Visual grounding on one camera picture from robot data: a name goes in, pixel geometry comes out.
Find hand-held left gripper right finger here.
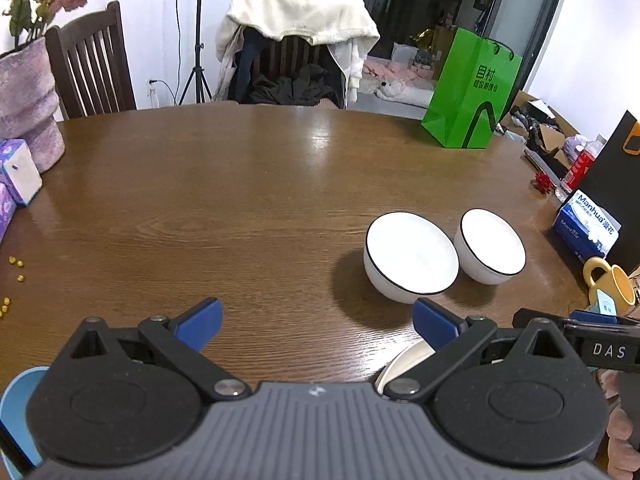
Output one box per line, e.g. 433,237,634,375
382,297,576,403

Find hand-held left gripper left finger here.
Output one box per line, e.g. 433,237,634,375
70,296,252,403

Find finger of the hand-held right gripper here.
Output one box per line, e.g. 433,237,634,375
512,307,621,333

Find large cream plate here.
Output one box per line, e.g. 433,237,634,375
374,340,441,396

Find large white black-rimmed bowl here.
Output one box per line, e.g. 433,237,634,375
363,212,460,303

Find blue bowl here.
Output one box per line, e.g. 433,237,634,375
0,365,51,478

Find person's right hand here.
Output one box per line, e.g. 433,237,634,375
606,402,640,478

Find small light blue carton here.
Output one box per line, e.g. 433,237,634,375
587,287,621,317

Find yellow mug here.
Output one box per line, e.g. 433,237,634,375
582,256,637,317

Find blue tissue box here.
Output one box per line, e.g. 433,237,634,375
552,189,623,263

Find small white black-rimmed bowl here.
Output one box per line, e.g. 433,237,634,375
454,208,527,286

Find black paper bag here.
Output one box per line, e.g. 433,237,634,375
570,110,640,261

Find red label water bottle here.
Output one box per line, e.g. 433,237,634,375
560,135,608,196

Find open cardboard box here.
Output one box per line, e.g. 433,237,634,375
500,90,586,181

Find scattered yellow kernels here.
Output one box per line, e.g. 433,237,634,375
0,255,28,318

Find purple tissue pack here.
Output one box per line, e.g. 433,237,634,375
0,182,16,243
0,139,43,207

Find green paper bag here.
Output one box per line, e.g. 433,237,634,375
421,27,523,150

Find white plush toy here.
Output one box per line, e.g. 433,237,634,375
375,80,433,106

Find black crumpled clothes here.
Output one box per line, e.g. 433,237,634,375
248,64,346,108

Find pink bedding pile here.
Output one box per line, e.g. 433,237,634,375
362,57,441,83

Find dark blue garment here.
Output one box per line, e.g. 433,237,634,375
235,27,271,103

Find purple textured vase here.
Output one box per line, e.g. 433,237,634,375
0,35,66,173

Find clothes-draped wooden chair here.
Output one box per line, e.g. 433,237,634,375
252,35,331,81

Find dark wooden chair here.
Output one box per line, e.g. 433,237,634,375
45,1,138,121

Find black tripod stand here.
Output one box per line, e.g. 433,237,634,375
177,0,216,106

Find dark framed glass door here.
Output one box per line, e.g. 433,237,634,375
267,0,571,111

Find chair draped with clothes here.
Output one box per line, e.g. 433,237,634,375
215,0,381,103

